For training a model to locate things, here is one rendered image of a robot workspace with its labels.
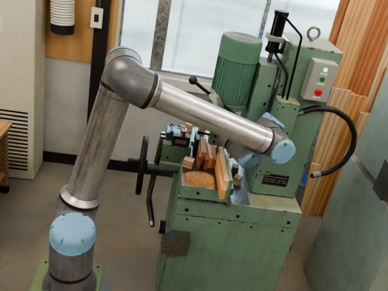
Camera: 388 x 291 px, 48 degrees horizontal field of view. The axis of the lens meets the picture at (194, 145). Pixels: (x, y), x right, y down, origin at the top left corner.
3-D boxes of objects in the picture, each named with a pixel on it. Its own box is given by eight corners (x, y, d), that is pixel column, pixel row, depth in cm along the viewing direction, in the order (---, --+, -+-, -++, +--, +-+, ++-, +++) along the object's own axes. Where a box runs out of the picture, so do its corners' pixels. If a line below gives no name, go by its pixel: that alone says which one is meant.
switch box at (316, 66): (299, 93, 184) (310, 56, 177) (322, 97, 185) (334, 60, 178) (303, 99, 178) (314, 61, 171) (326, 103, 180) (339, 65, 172)
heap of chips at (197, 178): (183, 172, 192) (184, 165, 190) (214, 177, 194) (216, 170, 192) (183, 184, 184) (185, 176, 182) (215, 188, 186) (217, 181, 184)
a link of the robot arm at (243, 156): (268, 155, 165) (250, 173, 168) (247, 133, 172) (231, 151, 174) (258, 150, 158) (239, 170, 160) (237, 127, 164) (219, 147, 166)
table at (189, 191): (161, 131, 238) (163, 122, 236) (216, 140, 242) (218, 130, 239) (157, 194, 185) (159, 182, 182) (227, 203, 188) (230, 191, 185)
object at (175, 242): (160, 242, 204) (163, 228, 200) (186, 245, 205) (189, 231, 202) (160, 254, 196) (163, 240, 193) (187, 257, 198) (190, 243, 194)
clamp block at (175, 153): (160, 146, 217) (163, 130, 213) (187, 150, 218) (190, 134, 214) (160, 161, 204) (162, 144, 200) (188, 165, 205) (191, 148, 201)
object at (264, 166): (252, 163, 199) (258, 140, 193) (266, 165, 200) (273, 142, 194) (254, 174, 190) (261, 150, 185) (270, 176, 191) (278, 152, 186)
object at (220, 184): (210, 140, 227) (211, 133, 225) (213, 140, 227) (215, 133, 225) (219, 198, 179) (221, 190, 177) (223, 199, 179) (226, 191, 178)
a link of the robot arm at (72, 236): (45, 282, 145) (47, 240, 137) (50, 246, 159) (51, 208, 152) (93, 280, 149) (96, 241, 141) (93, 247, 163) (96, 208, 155)
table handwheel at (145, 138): (132, 196, 221) (140, 140, 226) (171, 200, 223) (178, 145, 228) (132, 193, 193) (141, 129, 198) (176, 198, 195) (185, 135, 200)
